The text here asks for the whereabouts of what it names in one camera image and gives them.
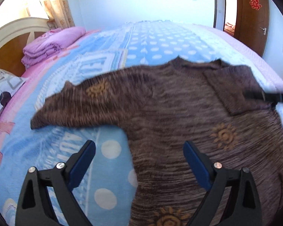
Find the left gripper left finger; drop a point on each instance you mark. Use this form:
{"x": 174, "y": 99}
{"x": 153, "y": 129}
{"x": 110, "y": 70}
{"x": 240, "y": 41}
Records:
{"x": 34, "y": 205}

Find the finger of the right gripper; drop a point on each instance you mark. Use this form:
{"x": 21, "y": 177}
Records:
{"x": 272, "y": 97}

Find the brown knitted sun-pattern sweater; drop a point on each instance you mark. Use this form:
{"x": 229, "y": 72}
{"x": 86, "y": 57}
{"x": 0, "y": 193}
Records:
{"x": 198, "y": 102}

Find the brown wooden door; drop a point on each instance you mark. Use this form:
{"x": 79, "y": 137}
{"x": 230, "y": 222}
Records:
{"x": 248, "y": 25}

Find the pink patterned bed sheet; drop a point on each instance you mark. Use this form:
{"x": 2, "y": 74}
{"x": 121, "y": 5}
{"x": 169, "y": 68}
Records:
{"x": 262, "y": 66}

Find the red paper door decoration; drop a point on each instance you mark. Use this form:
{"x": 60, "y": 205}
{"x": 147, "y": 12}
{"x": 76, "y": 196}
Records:
{"x": 255, "y": 4}

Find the blue polka dot blanket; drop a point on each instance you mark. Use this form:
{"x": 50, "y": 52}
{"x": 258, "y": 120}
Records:
{"x": 106, "y": 62}

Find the white patterned pillow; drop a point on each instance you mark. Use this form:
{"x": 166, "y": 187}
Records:
{"x": 9, "y": 85}

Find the folded purple quilt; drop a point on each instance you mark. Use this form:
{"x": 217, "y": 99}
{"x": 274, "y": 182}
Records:
{"x": 49, "y": 44}

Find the cream and wood headboard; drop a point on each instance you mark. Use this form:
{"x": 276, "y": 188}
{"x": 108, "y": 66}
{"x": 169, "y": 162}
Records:
{"x": 14, "y": 36}

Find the beige patterned curtain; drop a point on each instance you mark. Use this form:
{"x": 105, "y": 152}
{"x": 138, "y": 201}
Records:
{"x": 58, "y": 13}

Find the silver door handle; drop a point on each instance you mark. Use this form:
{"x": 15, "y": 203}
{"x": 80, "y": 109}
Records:
{"x": 264, "y": 29}

